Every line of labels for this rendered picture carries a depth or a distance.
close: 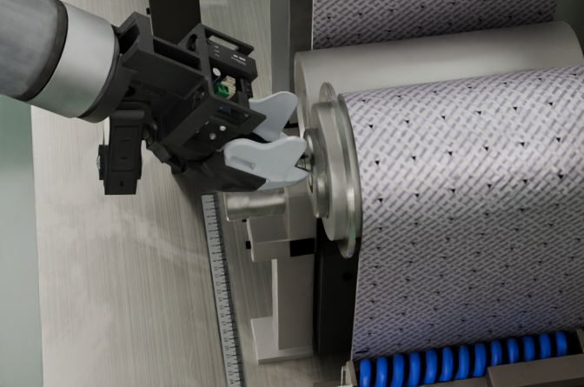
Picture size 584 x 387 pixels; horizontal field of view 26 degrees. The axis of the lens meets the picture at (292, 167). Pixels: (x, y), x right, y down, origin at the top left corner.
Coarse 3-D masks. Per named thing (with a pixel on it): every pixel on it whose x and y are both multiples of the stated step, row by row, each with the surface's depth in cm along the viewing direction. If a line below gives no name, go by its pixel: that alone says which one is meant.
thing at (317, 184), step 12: (312, 132) 103; (312, 144) 102; (312, 156) 102; (324, 156) 102; (312, 168) 102; (324, 168) 102; (312, 180) 104; (324, 180) 102; (312, 192) 106; (324, 192) 102; (312, 204) 106; (324, 204) 103; (324, 216) 104
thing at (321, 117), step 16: (320, 112) 102; (320, 128) 102; (336, 144) 100; (352, 144) 100; (336, 160) 100; (352, 160) 100; (336, 176) 100; (352, 176) 100; (336, 192) 100; (336, 208) 100; (336, 224) 101
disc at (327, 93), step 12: (324, 84) 104; (324, 96) 105; (336, 108) 100; (336, 120) 99; (336, 132) 100; (348, 156) 98; (348, 168) 98; (348, 180) 98; (348, 192) 98; (348, 204) 99; (348, 216) 99; (348, 228) 100; (336, 240) 109; (348, 240) 101; (348, 252) 103
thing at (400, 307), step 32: (480, 256) 108; (512, 256) 109; (544, 256) 110; (576, 256) 111; (384, 288) 110; (416, 288) 111; (448, 288) 112; (480, 288) 112; (512, 288) 113; (544, 288) 114; (576, 288) 115; (384, 320) 115; (416, 320) 116; (448, 320) 116; (480, 320) 117; (512, 320) 118; (544, 320) 120; (576, 320) 121; (352, 352) 119; (384, 352) 120
